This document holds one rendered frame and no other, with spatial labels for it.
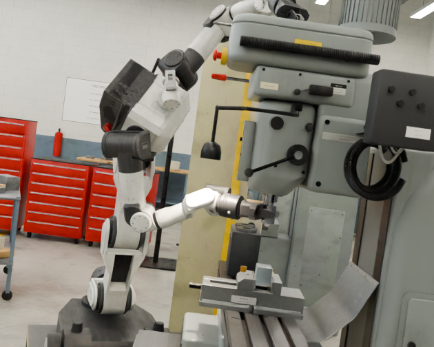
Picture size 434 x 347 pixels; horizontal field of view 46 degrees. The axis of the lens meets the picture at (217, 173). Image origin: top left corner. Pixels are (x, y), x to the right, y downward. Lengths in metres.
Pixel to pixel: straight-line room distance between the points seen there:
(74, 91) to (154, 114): 9.25
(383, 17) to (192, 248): 2.24
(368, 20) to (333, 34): 0.14
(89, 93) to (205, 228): 7.81
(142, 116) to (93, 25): 9.41
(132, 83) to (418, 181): 1.07
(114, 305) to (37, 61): 9.31
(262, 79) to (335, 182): 0.41
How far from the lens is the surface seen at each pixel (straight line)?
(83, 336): 2.28
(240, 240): 2.17
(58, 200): 6.67
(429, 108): 1.57
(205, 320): 1.98
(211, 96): 3.54
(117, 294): 2.43
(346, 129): 1.75
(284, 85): 1.72
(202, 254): 3.61
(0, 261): 4.49
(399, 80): 1.55
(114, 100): 1.96
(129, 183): 1.89
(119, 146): 1.86
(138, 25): 11.15
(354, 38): 1.78
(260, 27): 1.73
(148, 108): 1.95
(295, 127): 1.74
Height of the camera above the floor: 1.45
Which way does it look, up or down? 3 degrees down
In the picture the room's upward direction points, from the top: 8 degrees clockwise
